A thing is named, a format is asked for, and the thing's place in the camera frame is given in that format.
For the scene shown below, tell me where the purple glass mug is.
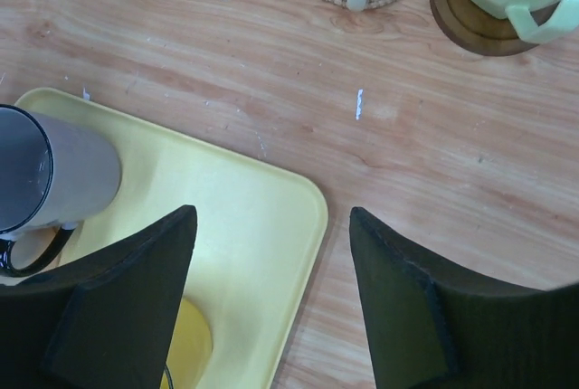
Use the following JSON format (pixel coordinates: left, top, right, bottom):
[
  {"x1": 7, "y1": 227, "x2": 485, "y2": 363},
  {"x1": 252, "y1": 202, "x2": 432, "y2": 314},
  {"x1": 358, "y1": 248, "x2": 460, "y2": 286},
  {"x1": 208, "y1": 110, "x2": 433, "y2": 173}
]
[{"x1": 1, "y1": 105, "x2": 122, "y2": 278}]

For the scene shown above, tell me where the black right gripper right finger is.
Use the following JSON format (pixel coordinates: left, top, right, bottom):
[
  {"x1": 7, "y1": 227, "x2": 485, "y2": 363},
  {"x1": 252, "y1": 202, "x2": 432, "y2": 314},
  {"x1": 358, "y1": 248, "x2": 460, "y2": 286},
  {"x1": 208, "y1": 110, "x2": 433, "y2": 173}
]
[{"x1": 349, "y1": 207, "x2": 578, "y2": 388}]

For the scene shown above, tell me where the yellow glass mug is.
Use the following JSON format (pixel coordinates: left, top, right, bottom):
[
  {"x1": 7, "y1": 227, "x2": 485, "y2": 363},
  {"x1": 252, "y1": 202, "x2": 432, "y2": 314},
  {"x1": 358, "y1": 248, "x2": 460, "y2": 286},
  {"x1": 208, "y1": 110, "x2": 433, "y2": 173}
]
[{"x1": 160, "y1": 299, "x2": 213, "y2": 389}]

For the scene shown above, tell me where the brown ceramic coaster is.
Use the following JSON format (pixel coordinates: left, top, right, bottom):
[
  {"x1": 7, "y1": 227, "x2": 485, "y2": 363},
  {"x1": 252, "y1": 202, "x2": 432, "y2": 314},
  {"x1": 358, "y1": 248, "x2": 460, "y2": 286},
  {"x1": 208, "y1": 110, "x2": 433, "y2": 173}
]
[{"x1": 430, "y1": 0, "x2": 536, "y2": 57}]

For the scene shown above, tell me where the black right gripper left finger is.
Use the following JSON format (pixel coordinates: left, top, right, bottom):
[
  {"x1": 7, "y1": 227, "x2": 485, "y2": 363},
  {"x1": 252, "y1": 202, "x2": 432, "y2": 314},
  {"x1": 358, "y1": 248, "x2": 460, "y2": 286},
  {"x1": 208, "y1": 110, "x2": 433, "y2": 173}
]
[{"x1": 1, "y1": 205, "x2": 197, "y2": 388}]

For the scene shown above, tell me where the yellow plastic tray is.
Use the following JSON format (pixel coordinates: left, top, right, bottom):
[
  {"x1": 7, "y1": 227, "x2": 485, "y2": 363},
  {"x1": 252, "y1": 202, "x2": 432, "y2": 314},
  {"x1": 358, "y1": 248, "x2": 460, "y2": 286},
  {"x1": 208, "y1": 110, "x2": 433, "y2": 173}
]
[{"x1": 17, "y1": 88, "x2": 328, "y2": 388}]

